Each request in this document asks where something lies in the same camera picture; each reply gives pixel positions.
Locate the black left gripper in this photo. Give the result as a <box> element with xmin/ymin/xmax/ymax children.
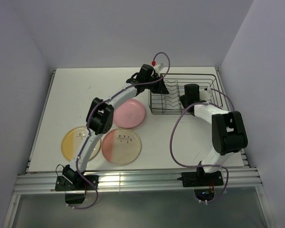
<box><xmin>144</xmin><ymin>75</ymin><xmax>169</xmax><ymax>95</ymax></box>

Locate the pink plastic plate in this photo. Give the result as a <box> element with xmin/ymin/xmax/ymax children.
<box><xmin>113</xmin><ymin>99</ymin><xmax>146</xmax><ymax>128</ymax></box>

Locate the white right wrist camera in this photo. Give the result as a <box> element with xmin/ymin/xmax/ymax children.
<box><xmin>199</xmin><ymin>88</ymin><xmax>212</xmax><ymax>103</ymax></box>

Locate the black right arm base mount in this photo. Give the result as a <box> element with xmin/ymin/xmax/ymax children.
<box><xmin>177</xmin><ymin>171</ymin><xmax>224</xmax><ymax>201</ymax></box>

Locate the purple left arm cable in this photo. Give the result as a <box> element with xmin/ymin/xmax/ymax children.
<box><xmin>71</xmin><ymin>52</ymin><xmax>171</xmax><ymax>211</ymax></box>

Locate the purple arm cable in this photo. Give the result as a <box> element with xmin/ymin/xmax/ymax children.
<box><xmin>71</xmin><ymin>52</ymin><xmax>171</xmax><ymax>211</ymax></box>
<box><xmin>170</xmin><ymin>88</ymin><xmax>236</xmax><ymax>202</ymax></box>

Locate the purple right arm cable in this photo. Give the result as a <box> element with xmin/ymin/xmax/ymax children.
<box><xmin>170</xmin><ymin>88</ymin><xmax>236</xmax><ymax>202</ymax></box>

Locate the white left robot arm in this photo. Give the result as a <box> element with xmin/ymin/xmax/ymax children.
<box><xmin>62</xmin><ymin>61</ymin><xmax>166</xmax><ymax>190</ymax></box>

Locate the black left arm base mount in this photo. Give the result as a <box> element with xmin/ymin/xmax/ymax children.
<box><xmin>55</xmin><ymin>176</ymin><xmax>94</xmax><ymax>204</ymax></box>

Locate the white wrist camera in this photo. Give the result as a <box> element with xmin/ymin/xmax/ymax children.
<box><xmin>152</xmin><ymin>60</ymin><xmax>164</xmax><ymax>76</ymax></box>
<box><xmin>199</xmin><ymin>88</ymin><xmax>212</xmax><ymax>103</ymax></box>

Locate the yellow and cream floral plate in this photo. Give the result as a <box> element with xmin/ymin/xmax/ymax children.
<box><xmin>61</xmin><ymin>126</ymin><xmax>102</xmax><ymax>162</ymax></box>

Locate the pink and cream floral plate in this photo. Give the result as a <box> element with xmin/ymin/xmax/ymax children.
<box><xmin>101</xmin><ymin>128</ymin><xmax>142</xmax><ymax>165</ymax></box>

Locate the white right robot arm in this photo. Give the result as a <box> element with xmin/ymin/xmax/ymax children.
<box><xmin>180</xmin><ymin>84</ymin><xmax>248</xmax><ymax>185</ymax></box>

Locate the black wire dish rack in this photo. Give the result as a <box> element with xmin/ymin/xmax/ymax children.
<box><xmin>149</xmin><ymin>73</ymin><xmax>228</xmax><ymax>114</ymax></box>

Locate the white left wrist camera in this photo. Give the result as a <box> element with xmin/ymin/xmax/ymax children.
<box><xmin>152</xmin><ymin>60</ymin><xmax>164</xmax><ymax>76</ymax></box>

